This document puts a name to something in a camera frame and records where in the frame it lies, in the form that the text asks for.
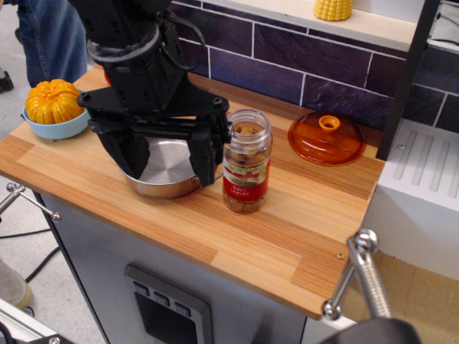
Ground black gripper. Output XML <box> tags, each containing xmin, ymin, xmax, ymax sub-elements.
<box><xmin>78</xmin><ymin>34</ymin><xmax>230</xmax><ymax>187</ymax></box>

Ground stainless steel pot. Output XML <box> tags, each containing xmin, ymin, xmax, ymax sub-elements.
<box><xmin>124</xmin><ymin>138</ymin><xmax>201</xmax><ymax>199</ymax></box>

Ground clear almond jar red label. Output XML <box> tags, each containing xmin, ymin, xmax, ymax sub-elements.
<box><xmin>222</xmin><ymin>109</ymin><xmax>273</xmax><ymax>214</ymax></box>

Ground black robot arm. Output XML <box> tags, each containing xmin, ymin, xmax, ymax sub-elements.
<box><xmin>73</xmin><ymin>1</ymin><xmax>231</xmax><ymax>186</ymax></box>

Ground orange glass pot lid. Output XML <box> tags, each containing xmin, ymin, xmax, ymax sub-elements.
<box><xmin>288</xmin><ymin>112</ymin><xmax>366</xmax><ymax>166</ymax></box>

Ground red toy tomato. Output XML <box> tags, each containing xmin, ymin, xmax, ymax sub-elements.
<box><xmin>103</xmin><ymin>71</ymin><xmax>112</xmax><ymax>85</ymax></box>

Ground light blue bowl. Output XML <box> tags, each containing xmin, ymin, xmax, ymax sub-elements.
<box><xmin>22</xmin><ymin>105</ymin><xmax>90</xmax><ymax>140</ymax></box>

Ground yellow toy pumpkin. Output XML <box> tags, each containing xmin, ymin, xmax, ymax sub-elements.
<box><xmin>25</xmin><ymin>79</ymin><xmax>85</xmax><ymax>125</ymax></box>

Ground person leg blue jeans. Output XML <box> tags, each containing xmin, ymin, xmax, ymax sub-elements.
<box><xmin>5</xmin><ymin>1</ymin><xmax>87</xmax><ymax>87</ymax></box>

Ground grey toy oven panel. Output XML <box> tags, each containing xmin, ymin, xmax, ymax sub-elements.
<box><xmin>124</xmin><ymin>264</ymin><xmax>214</xmax><ymax>343</ymax></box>

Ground beige shoe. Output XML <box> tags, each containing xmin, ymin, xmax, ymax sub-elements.
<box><xmin>1</xmin><ymin>259</ymin><xmax>32</xmax><ymax>310</ymax></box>

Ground silver clamp screw right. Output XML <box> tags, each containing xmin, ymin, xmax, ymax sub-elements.
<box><xmin>322</xmin><ymin>229</ymin><xmax>394</xmax><ymax>321</ymax></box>

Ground yellow toy corn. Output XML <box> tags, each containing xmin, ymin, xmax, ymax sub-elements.
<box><xmin>313</xmin><ymin>0</ymin><xmax>354</xmax><ymax>22</ymax></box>

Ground wooden shelf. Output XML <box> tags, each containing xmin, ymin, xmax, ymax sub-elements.
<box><xmin>209</xmin><ymin>0</ymin><xmax>423</xmax><ymax>52</ymax></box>

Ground white drain board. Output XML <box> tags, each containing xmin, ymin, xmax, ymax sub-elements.
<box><xmin>379</xmin><ymin>119</ymin><xmax>458</xmax><ymax>211</ymax></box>

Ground black floor cable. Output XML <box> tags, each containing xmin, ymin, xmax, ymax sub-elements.
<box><xmin>0</xmin><ymin>229</ymin><xmax>61</xmax><ymax>284</ymax></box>

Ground silver clamp handle left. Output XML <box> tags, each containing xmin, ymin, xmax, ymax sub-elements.
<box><xmin>0</xmin><ymin>182</ymin><xmax>62</xmax><ymax>223</ymax></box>

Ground black vertical post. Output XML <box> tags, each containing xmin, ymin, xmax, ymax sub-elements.
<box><xmin>376</xmin><ymin>0</ymin><xmax>440</xmax><ymax>161</ymax></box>

